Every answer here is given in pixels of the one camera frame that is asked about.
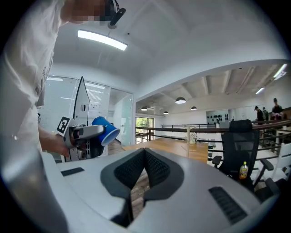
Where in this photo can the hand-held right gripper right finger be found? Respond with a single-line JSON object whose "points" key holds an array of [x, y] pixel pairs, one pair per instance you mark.
{"points": [[193, 204]]}

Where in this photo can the white flower pot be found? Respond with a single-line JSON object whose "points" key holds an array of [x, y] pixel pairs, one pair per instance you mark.
{"points": [[193, 138]]}

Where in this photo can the window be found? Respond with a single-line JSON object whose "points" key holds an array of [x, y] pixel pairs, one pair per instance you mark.
{"points": [[144, 125]]}

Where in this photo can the person's face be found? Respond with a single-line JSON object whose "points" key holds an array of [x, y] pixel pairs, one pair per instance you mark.
{"points": [[79, 11]]}

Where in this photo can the black head-worn camera mount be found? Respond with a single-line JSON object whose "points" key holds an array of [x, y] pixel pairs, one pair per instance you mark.
{"points": [[117, 16]]}

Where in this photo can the person's left forearm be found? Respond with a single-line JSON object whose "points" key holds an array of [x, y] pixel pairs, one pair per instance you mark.
{"points": [[51, 142]]}

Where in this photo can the ceiling strip light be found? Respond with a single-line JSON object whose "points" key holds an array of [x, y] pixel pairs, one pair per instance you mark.
{"points": [[280, 71], [260, 90]]}

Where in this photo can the person's white shirt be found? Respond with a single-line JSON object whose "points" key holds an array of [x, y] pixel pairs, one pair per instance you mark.
{"points": [[25, 68]]}

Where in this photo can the blue cup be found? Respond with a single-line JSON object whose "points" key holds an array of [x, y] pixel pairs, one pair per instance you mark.
{"points": [[110, 130]]}

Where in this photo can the yellow drink bottle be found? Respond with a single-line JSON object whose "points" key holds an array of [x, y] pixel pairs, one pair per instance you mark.
{"points": [[243, 170]]}

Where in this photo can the wooden hexagonal stand with sticks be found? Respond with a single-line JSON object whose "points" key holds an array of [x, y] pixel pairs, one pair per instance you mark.
{"points": [[188, 134]]}

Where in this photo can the long ceiling light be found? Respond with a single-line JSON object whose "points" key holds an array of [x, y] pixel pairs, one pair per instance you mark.
{"points": [[102, 39]]}

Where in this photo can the black mesh office chair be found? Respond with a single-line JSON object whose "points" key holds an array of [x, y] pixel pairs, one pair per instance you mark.
{"points": [[241, 145]]}

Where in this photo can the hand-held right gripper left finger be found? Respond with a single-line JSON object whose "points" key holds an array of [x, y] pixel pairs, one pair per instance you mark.
{"points": [[91, 186]]}

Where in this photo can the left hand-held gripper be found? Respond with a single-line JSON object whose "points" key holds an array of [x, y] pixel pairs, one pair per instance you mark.
{"points": [[72, 148]]}

